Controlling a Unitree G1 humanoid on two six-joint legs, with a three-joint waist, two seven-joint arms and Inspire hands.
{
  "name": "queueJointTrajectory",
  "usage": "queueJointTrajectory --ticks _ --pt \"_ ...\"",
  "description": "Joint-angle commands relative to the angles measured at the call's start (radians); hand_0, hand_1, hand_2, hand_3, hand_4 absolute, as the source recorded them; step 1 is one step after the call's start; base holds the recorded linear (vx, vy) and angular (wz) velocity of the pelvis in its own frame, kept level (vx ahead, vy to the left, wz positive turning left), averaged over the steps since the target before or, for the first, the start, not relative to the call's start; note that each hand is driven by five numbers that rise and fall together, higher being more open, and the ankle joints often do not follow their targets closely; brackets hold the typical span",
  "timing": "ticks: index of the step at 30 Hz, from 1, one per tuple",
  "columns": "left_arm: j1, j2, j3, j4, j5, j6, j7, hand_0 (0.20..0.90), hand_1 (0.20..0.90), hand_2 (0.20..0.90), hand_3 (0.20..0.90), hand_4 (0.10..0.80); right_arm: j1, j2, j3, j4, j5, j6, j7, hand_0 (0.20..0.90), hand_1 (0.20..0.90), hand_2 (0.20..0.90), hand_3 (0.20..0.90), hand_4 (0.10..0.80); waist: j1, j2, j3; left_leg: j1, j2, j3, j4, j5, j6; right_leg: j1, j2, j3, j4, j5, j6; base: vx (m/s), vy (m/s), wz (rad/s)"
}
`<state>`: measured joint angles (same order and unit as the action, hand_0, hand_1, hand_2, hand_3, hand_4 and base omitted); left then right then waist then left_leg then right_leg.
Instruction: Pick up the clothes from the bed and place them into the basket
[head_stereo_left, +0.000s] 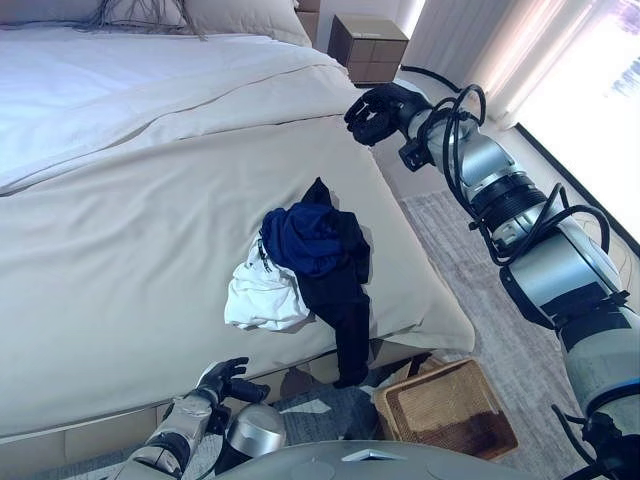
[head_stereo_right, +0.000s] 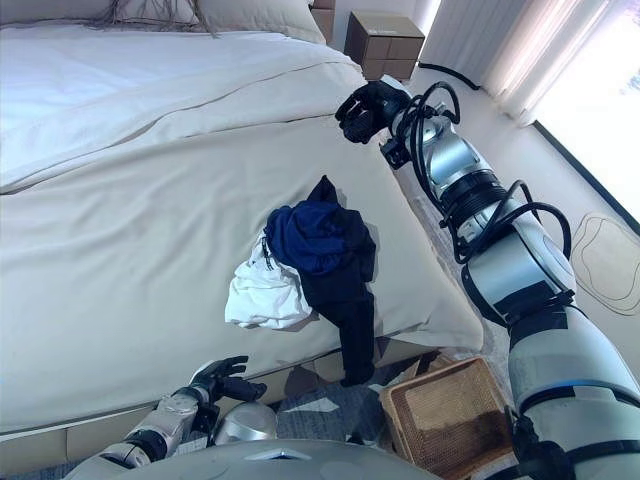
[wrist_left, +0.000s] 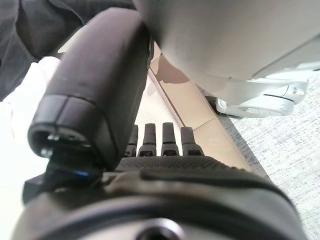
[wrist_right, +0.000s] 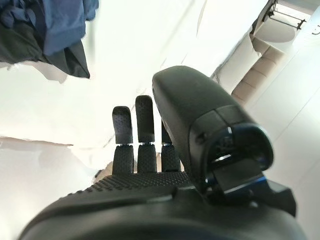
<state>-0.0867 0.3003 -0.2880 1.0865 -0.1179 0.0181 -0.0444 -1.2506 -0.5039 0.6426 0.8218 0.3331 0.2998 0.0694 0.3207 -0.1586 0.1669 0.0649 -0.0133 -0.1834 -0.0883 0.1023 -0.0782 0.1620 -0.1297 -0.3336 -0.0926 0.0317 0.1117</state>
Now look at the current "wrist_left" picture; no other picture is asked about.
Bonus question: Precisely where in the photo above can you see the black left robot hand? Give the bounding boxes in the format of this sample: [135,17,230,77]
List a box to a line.
[11,7,303,240]

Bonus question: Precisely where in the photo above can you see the black garment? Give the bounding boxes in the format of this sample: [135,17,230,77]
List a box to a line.
[0,0,137,102]

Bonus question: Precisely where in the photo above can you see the bed mattress with beige sheet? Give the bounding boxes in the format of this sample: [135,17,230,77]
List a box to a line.
[0,24,186,240]

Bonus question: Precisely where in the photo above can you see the robot silver legs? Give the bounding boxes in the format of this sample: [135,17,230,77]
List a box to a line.
[147,41,272,180]

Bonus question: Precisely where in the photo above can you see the silver left robot leg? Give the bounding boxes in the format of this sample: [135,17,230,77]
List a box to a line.
[132,0,320,119]

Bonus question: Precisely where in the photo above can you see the grey carpet rug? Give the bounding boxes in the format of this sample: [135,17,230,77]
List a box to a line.
[228,74,320,240]

